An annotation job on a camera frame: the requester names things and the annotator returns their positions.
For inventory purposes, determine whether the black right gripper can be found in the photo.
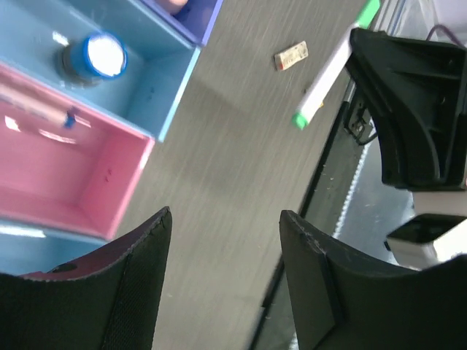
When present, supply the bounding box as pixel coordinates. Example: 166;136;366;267
346;28;466;190

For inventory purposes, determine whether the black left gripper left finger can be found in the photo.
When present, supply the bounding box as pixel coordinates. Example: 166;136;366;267
1;207;172;349

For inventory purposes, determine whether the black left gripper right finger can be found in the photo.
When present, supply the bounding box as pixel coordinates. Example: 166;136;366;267
279;210;466;349

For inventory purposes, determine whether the green capped white marker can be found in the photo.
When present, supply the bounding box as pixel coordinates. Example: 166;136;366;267
293;0;380;130

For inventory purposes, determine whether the light blue end bin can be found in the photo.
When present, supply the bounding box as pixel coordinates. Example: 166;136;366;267
1;220;107;275

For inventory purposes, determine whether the pink plastic bin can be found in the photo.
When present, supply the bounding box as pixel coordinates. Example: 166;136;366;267
1;65;155;239

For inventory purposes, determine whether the clear eraser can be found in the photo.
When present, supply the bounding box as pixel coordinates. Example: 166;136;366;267
274;41;309;71

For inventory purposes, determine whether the blue capped white marker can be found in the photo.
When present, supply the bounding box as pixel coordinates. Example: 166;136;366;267
1;84;76;128

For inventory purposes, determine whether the purple plastic bin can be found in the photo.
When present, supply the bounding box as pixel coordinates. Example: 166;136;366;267
142;0;223;47

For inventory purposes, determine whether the blue stamp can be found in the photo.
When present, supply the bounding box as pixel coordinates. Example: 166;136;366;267
58;31;128;85

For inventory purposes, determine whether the pink eraser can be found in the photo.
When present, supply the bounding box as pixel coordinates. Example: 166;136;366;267
157;0;188;15

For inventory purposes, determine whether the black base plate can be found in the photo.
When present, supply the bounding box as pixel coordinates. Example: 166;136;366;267
246;82;365;349

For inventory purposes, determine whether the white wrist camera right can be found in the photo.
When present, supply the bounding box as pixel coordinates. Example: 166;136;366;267
386;191;466;270

